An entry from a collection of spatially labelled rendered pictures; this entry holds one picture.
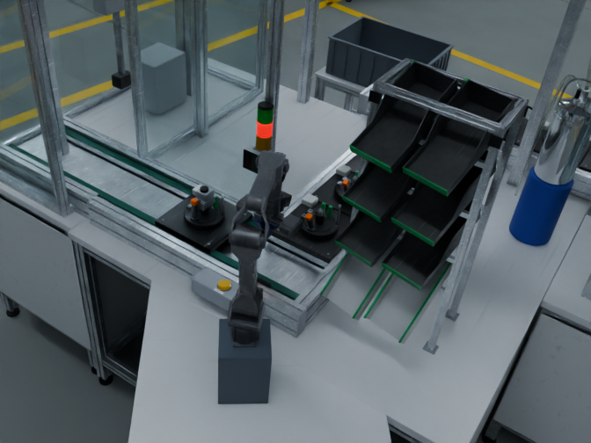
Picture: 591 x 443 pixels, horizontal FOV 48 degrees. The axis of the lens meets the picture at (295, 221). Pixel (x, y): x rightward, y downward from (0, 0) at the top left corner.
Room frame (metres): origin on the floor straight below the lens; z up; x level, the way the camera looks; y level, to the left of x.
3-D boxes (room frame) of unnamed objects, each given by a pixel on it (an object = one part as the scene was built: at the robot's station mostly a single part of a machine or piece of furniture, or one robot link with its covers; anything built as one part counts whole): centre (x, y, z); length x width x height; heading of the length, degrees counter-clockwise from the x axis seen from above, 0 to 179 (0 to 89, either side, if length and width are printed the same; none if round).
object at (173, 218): (1.76, 0.31, 0.96); 0.24 x 0.24 x 0.02; 60
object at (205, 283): (1.44, 0.20, 0.93); 0.21 x 0.07 x 0.06; 60
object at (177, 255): (1.59, 0.33, 0.91); 0.89 x 0.06 x 0.11; 60
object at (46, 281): (2.51, 0.72, 0.43); 1.39 x 0.63 x 0.86; 150
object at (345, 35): (3.68, -0.45, 0.73); 0.62 x 0.42 x 0.23; 60
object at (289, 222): (1.39, 0.07, 1.33); 0.19 x 0.06 x 0.08; 60
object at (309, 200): (1.77, -0.08, 1.01); 0.24 x 0.24 x 0.13; 60
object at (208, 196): (1.77, 0.31, 1.06); 0.08 x 0.04 x 0.07; 151
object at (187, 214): (1.76, 0.31, 0.98); 0.14 x 0.14 x 0.02
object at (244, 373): (1.16, 0.10, 0.96); 0.14 x 0.14 x 0.20; 8
